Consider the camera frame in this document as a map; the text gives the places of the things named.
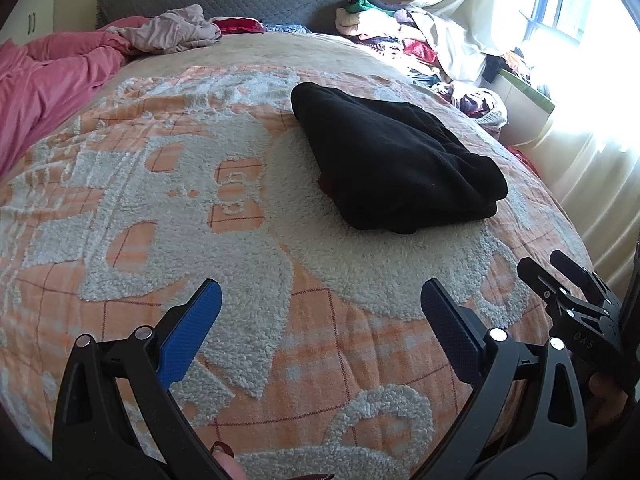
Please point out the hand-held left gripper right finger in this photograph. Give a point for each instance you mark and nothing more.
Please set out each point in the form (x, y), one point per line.
(450, 330)

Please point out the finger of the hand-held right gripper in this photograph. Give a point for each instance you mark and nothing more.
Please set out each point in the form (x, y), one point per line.
(540, 280)
(575, 270)

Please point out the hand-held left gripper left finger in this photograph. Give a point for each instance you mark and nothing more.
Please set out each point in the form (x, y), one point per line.
(195, 325)

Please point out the black sweater with orange cuffs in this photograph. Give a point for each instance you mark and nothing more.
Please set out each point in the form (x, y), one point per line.
(390, 160)

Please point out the white bag of clothes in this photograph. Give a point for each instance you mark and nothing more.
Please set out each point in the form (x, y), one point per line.
(475, 102)

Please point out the pile of clothes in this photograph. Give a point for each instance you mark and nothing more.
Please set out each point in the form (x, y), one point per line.
(380, 25)

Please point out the person's right hand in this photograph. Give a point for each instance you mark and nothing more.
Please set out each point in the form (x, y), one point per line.
(602, 395)

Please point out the person's left hand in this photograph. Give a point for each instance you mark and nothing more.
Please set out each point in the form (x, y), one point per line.
(232, 470)

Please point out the orange checked fleece blanket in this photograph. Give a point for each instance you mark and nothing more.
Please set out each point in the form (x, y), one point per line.
(150, 210)

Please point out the red plastic bag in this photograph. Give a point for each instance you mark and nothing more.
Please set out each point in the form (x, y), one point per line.
(522, 157)

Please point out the green window ledge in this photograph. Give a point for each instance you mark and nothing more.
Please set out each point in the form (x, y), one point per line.
(530, 92)

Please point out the beige bed cover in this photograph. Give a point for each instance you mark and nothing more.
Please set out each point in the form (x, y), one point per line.
(280, 52)

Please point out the pink duvet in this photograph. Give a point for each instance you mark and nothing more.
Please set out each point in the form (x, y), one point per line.
(45, 75)

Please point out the pale pink crumpled garment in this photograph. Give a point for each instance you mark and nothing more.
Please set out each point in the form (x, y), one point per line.
(170, 30)

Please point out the red cloth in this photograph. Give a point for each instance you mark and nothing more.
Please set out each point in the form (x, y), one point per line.
(240, 26)

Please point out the blue patterned cloth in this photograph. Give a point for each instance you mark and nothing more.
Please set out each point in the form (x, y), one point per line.
(285, 29)

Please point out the cream wardrobe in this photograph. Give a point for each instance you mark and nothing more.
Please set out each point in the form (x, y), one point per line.
(35, 25)

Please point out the window frame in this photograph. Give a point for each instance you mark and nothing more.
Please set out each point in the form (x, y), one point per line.
(575, 0)

